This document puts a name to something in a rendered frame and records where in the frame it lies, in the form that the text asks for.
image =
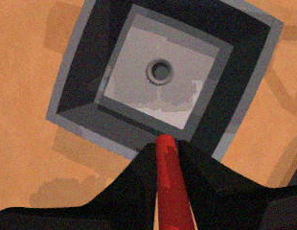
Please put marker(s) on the dark grey open box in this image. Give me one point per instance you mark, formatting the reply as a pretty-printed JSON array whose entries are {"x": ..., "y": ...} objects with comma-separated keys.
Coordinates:
[{"x": 245, "y": 35}]

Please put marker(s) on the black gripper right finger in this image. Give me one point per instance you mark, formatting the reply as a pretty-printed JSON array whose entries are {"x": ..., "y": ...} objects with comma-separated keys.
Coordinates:
[{"x": 225, "y": 200}]

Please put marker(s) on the grey plate with hole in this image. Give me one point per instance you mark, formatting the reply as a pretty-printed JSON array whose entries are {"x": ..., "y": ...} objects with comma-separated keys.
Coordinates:
[{"x": 149, "y": 45}]

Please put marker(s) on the red peg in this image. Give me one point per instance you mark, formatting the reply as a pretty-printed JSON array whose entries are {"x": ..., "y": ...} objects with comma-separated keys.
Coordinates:
[{"x": 174, "y": 212}]

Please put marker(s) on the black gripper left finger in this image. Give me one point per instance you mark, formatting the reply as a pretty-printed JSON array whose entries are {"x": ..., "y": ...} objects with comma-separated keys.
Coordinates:
[{"x": 129, "y": 203}]

